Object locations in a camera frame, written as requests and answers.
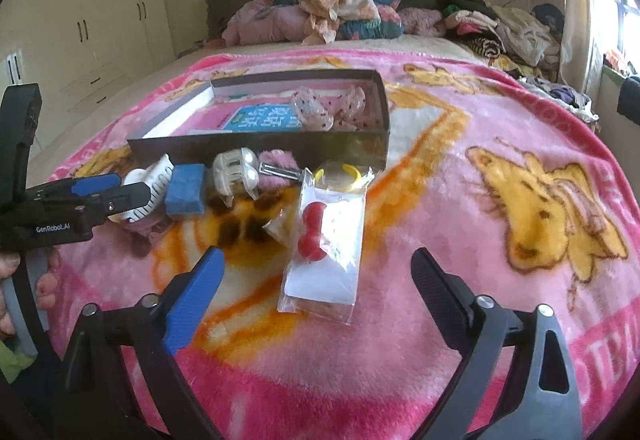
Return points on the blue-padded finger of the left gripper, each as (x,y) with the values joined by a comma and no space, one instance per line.
(74,187)

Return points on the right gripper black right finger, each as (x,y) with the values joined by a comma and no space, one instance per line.
(539,399)

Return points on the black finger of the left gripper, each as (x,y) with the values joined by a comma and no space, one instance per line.
(97,207)

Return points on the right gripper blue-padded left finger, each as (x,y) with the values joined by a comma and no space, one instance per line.
(99,401)

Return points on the brown banana hair clip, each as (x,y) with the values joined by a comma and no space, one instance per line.
(146,232)

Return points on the blue small jewelry box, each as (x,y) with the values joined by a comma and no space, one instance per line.
(185,197)

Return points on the pink fuzzy hair clip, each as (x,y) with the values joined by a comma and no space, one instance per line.
(279,159)

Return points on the bagged red earrings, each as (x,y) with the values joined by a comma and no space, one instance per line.
(325,242)

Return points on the bagged yellow bangles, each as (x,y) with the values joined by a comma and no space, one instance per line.
(340,177)

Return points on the person's left hand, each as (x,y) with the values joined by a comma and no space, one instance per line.
(43,291)

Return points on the cream built-in wardrobe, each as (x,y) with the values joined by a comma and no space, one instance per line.
(81,53)

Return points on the pink cartoon bear blanket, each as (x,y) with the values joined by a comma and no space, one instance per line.
(507,190)

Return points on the dark shallow cardboard box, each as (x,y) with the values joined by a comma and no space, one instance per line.
(188,129)

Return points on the pink bedding bundle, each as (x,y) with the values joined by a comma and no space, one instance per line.
(264,22)

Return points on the laundry bag with clothes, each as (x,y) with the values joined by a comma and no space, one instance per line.
(564,96)

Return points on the black jacket on sill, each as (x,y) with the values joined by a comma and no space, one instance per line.
(628,103)

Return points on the floral peach cloth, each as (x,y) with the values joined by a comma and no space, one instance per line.
(326,16)

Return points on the cream curtain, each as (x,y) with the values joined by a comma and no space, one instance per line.
(581,61)

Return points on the pile of mixed clothes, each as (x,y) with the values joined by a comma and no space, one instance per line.
(509,37)

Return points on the dark teal floral quilt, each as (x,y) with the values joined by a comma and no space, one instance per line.
(388,27)

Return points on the window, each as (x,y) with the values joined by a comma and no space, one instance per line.
(615,23)

